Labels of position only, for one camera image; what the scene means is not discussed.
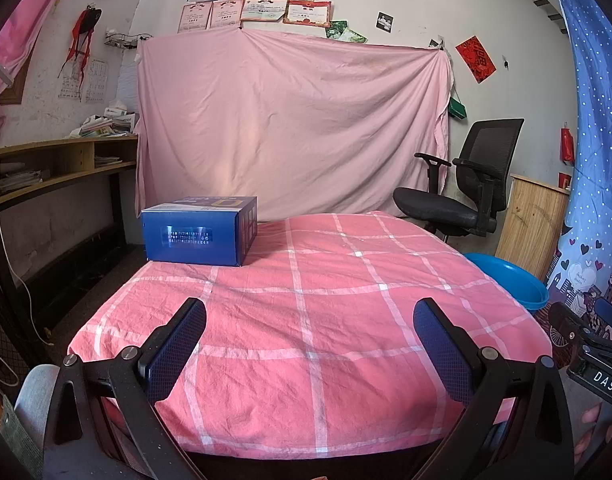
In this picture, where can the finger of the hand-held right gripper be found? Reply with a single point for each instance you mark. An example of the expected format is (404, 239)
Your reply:
(566, 320)
(611, 315)

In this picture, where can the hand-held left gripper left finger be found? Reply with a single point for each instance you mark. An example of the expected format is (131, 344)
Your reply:
(178, 345)

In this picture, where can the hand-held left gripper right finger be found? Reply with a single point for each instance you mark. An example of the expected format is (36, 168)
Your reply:
(441, 347)

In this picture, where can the blue cardboard box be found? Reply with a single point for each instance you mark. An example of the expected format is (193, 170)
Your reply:
(195, 240)

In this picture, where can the person's right hand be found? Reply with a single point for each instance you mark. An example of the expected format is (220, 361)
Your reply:
(591, 417)

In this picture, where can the blue plastic basin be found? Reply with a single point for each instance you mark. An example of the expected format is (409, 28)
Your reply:
(511, 275)

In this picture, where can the pink checked cloth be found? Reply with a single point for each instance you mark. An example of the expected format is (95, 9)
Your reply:
(336, 320)

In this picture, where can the person's left grey trouser leg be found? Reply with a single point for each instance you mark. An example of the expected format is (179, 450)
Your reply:
(35, 395)

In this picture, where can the red hanging bag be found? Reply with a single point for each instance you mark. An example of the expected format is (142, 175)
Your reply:
(567, 142)

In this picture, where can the black office chair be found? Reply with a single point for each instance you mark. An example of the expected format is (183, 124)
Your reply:
(486, 160)

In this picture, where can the blue dotted printed curtain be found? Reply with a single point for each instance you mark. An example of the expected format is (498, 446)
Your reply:
(598, 135)

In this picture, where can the small stack of shelf books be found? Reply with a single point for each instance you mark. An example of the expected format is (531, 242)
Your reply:
(107, 160)

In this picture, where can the wooden desk shelf unit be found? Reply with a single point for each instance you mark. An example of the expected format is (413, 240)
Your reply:
(70, 159)

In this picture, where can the large stack of shelf books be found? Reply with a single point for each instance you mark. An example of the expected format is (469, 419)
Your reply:
(20, 180)

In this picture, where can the pile of books and papers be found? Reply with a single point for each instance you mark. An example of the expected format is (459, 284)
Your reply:
(108, 125)

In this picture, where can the green hanging pouch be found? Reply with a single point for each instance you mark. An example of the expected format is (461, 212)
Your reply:
(457, 108)

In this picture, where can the pink hanging sheet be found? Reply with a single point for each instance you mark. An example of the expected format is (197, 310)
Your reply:
(296, 125)

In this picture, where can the green landscape photo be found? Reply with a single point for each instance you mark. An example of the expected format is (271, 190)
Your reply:
(355, 37)
(334, 28)

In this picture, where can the white desk lamp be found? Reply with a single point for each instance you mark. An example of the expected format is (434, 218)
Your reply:
(1, 74)

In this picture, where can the pink curtain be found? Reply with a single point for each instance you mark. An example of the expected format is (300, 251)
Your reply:
(20, 15)

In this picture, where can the small red wall item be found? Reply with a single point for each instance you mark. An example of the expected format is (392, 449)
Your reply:
(564, 180)

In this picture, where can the wall calendar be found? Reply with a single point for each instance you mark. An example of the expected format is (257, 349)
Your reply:
(94, 82)

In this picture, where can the red paper wall decoration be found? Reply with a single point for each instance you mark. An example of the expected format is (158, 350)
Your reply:
(476, 58)

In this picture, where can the brown wooden frame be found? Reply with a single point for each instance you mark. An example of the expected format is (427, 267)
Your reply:
(13, 95)

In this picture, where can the small black-framed wall photo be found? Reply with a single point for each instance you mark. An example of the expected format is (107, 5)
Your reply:
(384, 21)

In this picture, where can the red tassel wall ornament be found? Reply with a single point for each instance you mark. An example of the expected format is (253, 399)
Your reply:
(85, 25)

